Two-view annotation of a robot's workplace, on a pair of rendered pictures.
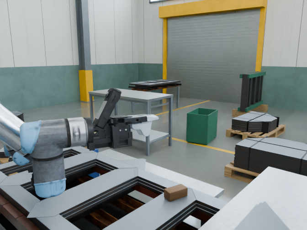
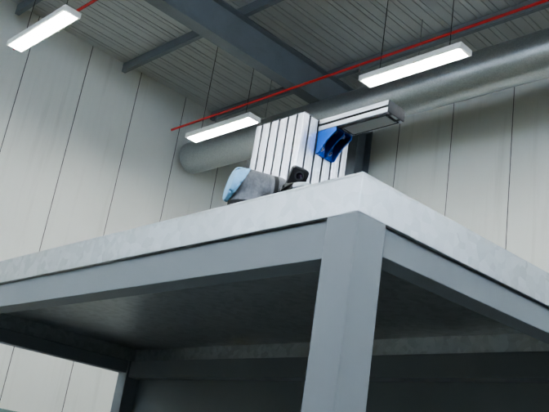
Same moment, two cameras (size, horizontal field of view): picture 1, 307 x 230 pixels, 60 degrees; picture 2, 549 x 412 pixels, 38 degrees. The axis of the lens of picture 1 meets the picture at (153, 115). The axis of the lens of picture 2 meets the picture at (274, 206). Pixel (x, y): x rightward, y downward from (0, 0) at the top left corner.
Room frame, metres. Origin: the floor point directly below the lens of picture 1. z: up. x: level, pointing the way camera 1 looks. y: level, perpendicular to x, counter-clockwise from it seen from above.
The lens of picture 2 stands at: (0.96, -1.76, 0.75)
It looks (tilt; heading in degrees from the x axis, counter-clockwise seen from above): 20 degrees up; 99
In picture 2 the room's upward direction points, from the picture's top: 9 degrees clockwise
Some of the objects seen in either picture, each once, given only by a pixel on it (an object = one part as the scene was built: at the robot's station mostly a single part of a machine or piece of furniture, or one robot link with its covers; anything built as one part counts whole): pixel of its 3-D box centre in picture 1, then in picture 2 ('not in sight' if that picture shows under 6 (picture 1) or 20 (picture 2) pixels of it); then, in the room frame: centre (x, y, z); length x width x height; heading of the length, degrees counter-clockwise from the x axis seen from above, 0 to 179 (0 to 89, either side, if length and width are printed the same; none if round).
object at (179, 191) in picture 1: (175, 192); not in sight; (1.34, -0.12, 0.89); 0.12 x 0.06 x 0.05; 121
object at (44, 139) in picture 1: (45, 136); not in sight; (0.63, 0.27, 1.43); 0.11 x 0.08 x 0.09; 115
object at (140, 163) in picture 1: (132, 163); not in sight; (2.03, 0.17, 0.77); 0.45 x 0.20 x 0.04; 49
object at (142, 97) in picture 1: (129, 117); not in sight; (4.89, 0.45, 0.48); 1.50 x 0.70 x 0.95; 51
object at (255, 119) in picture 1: (256, 125); not in sight; (5.44, -2.19, 0.18); 1.20 x 0.80 x 0.37; 138
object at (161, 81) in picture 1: (156, 95); not in sight; (8.07, -0.08, 0.43); 1.66 x 0.84 x 0.85; 141
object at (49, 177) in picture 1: (49, 170); not in sight; (0.65, 0.27, 1.34); 0.11 x 0.08 x 0.11; 25
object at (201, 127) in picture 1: (201, 125); not in sight; (5.04, -0.93, 0.29); 0.61 x 0.46 x 0.57; 151
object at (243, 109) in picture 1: (252, 93); not in sight; (7.42, -2.77, 0.58); 1.60 x 0.60 x 1.17; 144
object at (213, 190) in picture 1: (145, 172); not in sight; (1.94, 0.06, 0.74); 1.20 x 0.26 x 0.03; 49
